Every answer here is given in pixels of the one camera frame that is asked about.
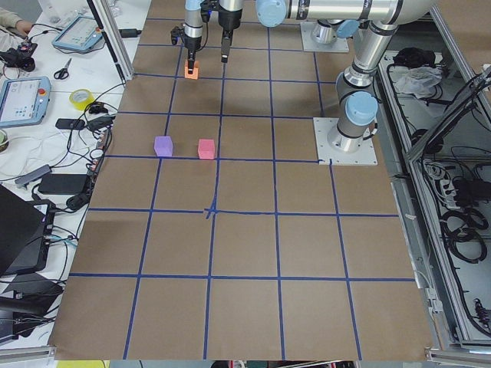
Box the black laptop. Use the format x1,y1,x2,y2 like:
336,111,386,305
1,187,54,276

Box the person hand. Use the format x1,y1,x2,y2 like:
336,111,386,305
15,19,33,36

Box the orange foam block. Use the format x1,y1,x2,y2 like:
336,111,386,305
184,61,199,80

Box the teach pendant near scissors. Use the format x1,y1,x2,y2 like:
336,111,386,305
51,15,103,54

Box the purple foam block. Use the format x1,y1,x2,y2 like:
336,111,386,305
153,136,173,157

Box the brown paper mat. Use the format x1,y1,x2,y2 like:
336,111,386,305
50,1,433,361

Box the black handled scissors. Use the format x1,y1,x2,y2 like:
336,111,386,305
53,58,72,81

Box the aluminium frame post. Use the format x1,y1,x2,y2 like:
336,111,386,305
87,0,134,84

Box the teach pendant with red button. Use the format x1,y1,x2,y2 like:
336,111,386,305
1,77,51,128

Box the black power adapter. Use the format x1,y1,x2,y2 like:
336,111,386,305
38,173,87,195

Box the coiled black cables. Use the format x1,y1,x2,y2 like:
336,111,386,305
440,209,488,265

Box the pink foam block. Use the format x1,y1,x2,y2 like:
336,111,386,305
198,139,216,160

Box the yellow tape roll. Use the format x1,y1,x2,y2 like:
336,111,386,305
69,88,95,111

